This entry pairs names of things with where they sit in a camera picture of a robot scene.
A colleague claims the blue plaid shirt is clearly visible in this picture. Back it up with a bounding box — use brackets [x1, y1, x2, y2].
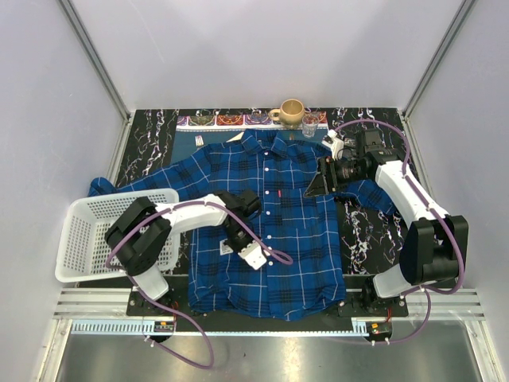
[87, 129, 410, 322]

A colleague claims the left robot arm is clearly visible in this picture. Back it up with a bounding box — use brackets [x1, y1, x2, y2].
[104, 190, 266, 315]

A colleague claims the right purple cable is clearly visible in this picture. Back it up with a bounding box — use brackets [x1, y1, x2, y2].
[325, 118, 466, 345]

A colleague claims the silver fork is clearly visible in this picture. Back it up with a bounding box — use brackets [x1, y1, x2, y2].
[195, 135, 204, 147]

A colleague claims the tan ceramic mug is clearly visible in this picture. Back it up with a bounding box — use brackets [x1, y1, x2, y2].
[268, 99, 305, 130]

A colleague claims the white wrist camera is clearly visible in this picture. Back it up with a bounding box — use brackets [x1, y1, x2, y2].
[321, 130, 345, 160]
[238, 241, 267, 271]

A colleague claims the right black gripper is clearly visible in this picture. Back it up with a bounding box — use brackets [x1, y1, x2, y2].
[304, 156, 369, 198]

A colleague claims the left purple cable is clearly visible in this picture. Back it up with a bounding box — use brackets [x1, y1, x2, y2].
[104, 200, 294, 369]

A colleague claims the white square plate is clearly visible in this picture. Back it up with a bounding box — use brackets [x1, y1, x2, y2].
[226, 132, 243, 142]

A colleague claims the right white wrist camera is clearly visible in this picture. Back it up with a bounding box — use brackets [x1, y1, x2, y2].
[321, 130, 345, 160]

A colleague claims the small clear glass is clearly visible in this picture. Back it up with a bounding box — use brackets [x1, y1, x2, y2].
[301, 113, 320, 138]

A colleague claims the blue patterned placemat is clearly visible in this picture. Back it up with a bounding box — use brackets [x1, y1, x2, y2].
[171, 108, 305, 162]

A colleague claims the white plastic basket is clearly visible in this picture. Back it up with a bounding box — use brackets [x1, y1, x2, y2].
[55, 189, 179, 283]

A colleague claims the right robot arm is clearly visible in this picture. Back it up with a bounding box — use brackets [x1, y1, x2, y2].
[305, 129, 468, 316]

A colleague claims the purple cable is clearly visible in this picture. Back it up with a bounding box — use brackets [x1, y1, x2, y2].
[104, 200, 294, 369]
[325, 118, 466, 345]

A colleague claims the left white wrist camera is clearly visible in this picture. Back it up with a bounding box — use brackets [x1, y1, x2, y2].
[238, 241, 267, 271]

